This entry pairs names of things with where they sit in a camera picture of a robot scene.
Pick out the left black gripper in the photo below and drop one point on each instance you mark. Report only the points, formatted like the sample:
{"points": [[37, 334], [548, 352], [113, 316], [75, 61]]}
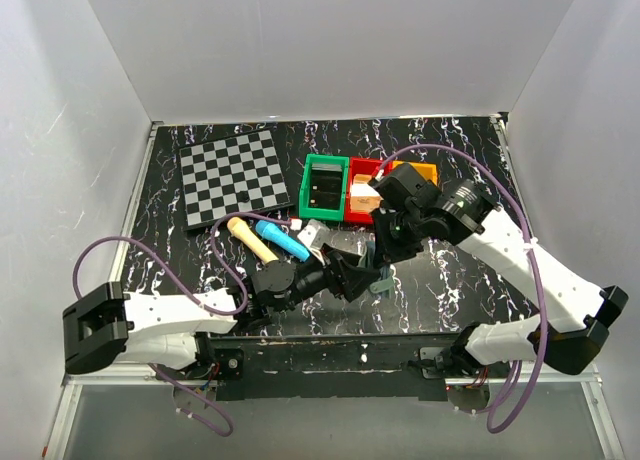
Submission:
{"points": [[343, 276]]}

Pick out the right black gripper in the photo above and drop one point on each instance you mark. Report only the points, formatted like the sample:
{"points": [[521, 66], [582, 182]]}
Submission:
{"points": [[385, 251]]}

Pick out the grey-green card holder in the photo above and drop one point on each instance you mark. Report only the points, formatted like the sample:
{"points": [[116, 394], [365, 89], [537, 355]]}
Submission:
{"points": [[385, 281]]}

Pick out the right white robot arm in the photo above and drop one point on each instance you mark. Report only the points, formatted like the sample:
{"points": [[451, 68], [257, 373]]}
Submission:
{"points": [[574, 316]]}

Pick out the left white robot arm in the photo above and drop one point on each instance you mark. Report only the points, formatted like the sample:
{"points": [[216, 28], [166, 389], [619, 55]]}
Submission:
{"points": [[109, 325]]}

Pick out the brown cards in red bin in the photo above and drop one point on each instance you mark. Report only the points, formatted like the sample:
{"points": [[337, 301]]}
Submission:
{"points": [[364, 204]]}

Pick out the black cards in green bin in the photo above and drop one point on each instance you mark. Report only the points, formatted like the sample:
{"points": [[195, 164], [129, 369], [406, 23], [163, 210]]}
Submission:
{"points": [[325, 186]]}

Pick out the orange plastic bin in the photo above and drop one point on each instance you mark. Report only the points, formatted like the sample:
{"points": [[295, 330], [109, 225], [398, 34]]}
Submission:
{"points": [[426, 170]]}

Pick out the red plastic bin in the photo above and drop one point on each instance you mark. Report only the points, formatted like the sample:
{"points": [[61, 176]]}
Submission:
{"points": [[359, 165]]}

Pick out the green plastic bin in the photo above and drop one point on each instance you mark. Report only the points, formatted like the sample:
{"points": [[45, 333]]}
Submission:
{"points": [[304, 209]]}

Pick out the blue plastic marker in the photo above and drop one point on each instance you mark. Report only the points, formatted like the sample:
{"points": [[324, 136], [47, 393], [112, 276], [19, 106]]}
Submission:
{"points": [[274, 234]]}

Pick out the black front base bar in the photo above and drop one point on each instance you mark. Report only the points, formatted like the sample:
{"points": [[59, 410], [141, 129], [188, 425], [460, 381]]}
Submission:
{"points": [[326, 366]]}

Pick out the black chess pawn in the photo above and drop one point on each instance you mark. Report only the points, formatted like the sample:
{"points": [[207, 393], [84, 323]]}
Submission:
{"points": [[243, 197]]}

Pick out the black grey chessboard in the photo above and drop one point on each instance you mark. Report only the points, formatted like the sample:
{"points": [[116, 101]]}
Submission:
{"points": [[214, 172]]}

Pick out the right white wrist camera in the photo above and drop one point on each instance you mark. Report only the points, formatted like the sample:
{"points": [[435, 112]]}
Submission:
{"points": [[360, 186]]}

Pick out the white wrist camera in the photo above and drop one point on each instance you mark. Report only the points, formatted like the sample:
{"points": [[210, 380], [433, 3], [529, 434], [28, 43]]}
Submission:
{"points": [[313, 236], [360, 186]]}

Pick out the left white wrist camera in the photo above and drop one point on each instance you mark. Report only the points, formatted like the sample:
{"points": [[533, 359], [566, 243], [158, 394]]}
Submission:
{"points": [[313, 236]]}

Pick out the cream wooden handle tool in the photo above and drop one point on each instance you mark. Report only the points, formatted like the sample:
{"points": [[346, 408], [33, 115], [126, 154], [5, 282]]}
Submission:
{"points": [[241, 231]]}

